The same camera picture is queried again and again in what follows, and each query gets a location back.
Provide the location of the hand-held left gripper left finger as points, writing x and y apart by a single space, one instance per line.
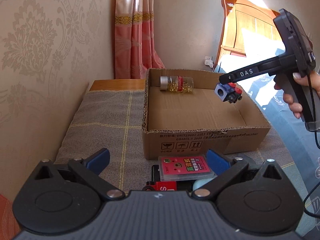
100 158

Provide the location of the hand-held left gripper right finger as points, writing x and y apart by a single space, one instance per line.
217 162

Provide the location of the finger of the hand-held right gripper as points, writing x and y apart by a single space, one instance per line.
235 76

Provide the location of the blue red black cube toy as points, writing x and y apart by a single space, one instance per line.
221 90

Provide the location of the light blue earbuds case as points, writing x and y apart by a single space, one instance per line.
200 183

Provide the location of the brown cardboard box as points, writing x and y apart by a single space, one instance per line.
175 140

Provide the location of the person's right hand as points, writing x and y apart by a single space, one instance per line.
313 81

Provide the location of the pink label clear plastic case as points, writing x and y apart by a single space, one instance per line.
183 167

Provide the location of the white pillow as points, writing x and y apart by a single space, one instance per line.
262 42

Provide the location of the wooden bed headboard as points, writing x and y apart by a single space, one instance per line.
235 25

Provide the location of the clear capsule bottle silver cap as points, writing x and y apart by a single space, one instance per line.
178 83

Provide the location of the red and black small box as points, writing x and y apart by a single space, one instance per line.
165 187

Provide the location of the blue patterned bedsheet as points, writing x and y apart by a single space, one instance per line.
282 135

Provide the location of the wooden bedside cabinet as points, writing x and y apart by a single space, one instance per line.
112 84

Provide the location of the orange cloth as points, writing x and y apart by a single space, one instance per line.
6 217

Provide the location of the pink patterned curtain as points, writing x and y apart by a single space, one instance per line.
133 30

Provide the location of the white wall socket with charger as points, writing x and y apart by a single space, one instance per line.
208 61

